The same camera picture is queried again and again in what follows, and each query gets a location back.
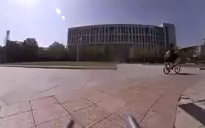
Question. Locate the bicycle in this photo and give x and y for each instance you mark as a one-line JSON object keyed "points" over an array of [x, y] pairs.
{"points": [[167, 69]]}

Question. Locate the low building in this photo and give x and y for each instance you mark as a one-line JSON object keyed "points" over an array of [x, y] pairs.
{"points": [[196, 50]]}

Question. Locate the grass field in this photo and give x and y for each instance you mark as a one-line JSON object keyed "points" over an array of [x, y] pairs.
{"points": [[66, 64]]}

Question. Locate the person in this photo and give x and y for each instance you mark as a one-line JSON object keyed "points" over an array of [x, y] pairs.
{"points": [[171, 55]]}

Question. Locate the grey paved plaza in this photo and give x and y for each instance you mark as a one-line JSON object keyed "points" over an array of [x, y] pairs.
{"points": [[90, 83]]}

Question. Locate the broken pale paving patch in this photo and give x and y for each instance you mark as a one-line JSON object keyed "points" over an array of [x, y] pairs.
{"points": [[193, 115]]}

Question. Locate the robot's own part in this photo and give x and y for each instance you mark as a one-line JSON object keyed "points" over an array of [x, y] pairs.
{"points": [[70, 124], [131, 120]]}

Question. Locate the tall tower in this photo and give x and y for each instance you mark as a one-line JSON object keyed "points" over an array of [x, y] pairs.
{"points": [[6, 36]]}

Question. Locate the large grey office building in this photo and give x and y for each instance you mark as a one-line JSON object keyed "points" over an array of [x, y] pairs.
{"points": [[116, 35]]}

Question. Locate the row of trees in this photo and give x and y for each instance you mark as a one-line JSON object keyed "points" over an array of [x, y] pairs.
{"points": [[100, 53]]}

